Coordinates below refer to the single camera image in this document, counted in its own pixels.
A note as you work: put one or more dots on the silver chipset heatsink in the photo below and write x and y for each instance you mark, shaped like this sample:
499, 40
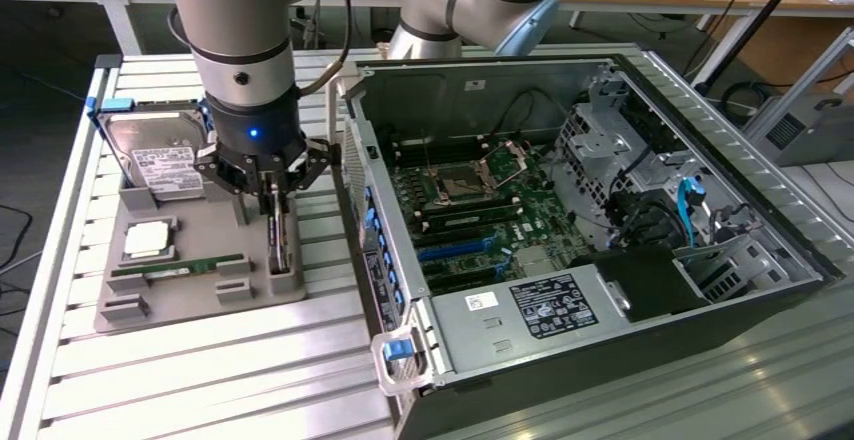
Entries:
534, 260

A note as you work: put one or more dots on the thin metal locking lever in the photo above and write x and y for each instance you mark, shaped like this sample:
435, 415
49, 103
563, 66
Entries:
427, 150

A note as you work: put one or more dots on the graphics card with metal bracket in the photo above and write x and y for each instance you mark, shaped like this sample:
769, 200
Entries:
279, 240

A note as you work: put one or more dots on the black plastic shroud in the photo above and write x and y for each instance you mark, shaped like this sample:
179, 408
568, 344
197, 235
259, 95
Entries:
640, 285

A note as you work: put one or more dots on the grey slotted metal bracket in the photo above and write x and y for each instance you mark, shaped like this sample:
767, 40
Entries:
727, 270

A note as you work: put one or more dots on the metal socket cover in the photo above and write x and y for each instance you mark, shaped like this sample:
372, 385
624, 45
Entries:
507, 160

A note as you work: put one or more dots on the blue expansion slot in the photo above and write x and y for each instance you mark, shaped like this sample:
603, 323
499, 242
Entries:
454, 251

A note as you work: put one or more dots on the hard disk in blue caddy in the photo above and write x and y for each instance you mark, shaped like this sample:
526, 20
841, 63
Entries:
153, 160

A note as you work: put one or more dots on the green RAM stick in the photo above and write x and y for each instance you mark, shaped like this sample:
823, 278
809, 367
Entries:
180, 266

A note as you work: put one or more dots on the open black PC case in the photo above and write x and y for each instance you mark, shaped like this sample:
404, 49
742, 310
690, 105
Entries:
600, 385

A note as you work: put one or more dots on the CPU socket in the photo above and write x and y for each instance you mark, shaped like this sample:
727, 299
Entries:
460, 185

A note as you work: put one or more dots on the metal disk bay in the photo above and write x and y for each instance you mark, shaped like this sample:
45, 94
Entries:
600, 150

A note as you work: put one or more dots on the grey power supply unit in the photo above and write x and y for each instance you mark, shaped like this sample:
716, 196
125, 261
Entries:
467, 335

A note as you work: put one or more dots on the black stand pole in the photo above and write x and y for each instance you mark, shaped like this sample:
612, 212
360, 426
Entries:
765, 10

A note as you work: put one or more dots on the green motherboard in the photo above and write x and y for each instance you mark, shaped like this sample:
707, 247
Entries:
534, 210

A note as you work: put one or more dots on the silver CPU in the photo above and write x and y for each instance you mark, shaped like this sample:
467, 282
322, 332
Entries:
148, 240

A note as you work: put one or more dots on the grey parts rack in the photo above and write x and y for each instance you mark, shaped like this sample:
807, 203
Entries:
200, 240

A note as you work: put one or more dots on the black RAM stick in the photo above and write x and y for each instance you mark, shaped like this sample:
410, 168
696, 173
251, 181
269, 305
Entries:
467, 217

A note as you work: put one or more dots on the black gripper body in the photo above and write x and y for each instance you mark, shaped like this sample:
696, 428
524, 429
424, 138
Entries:
253, 120

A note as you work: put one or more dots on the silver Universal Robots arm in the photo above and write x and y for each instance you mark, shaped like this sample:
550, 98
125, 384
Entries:
227, 35

